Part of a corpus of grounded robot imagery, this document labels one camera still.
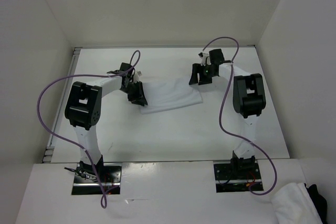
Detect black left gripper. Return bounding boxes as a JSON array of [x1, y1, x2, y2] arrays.
[[120, 80, 148, 106]]

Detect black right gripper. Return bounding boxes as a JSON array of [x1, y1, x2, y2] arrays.
[[188, 63, 216, 86]]

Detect white skirt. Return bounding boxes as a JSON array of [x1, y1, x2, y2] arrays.
[[140, 77, 203, 114]]

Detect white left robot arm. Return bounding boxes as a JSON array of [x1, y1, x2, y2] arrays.
[[65, 62, 148, 182]]

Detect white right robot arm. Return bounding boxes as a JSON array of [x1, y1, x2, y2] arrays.
[[189, 49, 266, 178]]

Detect white cloth pile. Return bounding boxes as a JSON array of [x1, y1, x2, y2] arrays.
[[271, 183, 322, 224]]

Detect black cloth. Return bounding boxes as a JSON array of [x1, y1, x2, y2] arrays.
[[307, 184, 328, 224]]

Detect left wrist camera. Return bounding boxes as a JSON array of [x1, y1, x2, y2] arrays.
[[133, 71, 142, 83]]

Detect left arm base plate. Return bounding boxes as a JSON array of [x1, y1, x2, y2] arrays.
[[71, 163, 123, 196]]

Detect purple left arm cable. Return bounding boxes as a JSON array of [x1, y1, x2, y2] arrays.
[[36, 50, 141, 209]]

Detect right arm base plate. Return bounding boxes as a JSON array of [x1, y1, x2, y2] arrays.
[[213, 161, 264, 193]]

